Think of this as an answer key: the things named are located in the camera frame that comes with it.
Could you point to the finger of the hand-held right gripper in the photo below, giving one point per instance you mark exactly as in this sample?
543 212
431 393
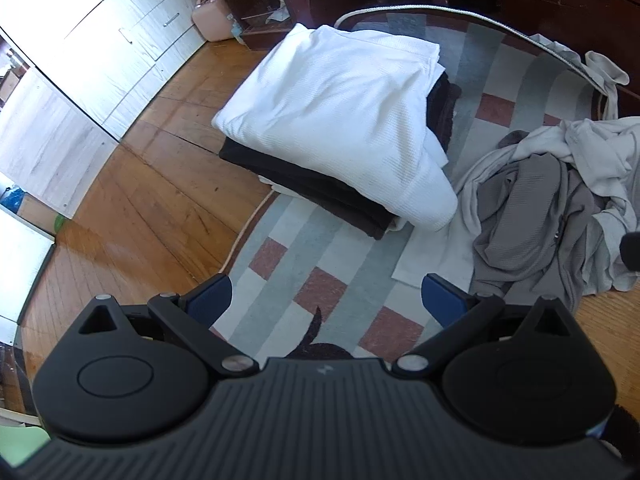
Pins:
631 252

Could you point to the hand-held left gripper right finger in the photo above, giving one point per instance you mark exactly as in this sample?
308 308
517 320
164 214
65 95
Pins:
442 300

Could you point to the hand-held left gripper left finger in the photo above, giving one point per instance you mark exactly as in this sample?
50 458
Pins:
210 300

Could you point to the off-white garment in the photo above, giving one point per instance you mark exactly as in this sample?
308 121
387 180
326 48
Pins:
600 160

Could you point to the checked grey and red rug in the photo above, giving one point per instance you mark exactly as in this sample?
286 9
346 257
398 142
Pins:
280 260

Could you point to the grey crumpled garment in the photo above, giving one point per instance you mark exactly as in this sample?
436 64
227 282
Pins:
530 220

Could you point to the black folded garment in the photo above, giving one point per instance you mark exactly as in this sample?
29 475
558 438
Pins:
300 185

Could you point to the small green thing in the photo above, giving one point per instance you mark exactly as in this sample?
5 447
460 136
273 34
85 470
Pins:
60 223

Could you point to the pale beige garment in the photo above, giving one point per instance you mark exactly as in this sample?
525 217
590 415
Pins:
600 67

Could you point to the white board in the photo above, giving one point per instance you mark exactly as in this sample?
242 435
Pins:
20 260

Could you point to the cardboard box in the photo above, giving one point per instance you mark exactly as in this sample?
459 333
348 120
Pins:
35 212

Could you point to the white waffle-knit folded garment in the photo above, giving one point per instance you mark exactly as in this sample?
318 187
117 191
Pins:
340 110

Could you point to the white wood-grain door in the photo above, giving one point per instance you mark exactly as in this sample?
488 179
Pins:
50 145

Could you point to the blue bag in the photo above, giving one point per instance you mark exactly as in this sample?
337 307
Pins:
10 199

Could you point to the pale green cushion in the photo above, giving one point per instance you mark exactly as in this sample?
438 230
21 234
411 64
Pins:
20 445

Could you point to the small blue pack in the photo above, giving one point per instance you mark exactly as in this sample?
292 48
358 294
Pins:
236 30

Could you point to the pink bag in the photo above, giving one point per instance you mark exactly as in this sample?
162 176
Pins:
212 17

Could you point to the white drawer cabinet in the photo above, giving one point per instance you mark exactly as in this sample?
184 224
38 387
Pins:
100 35

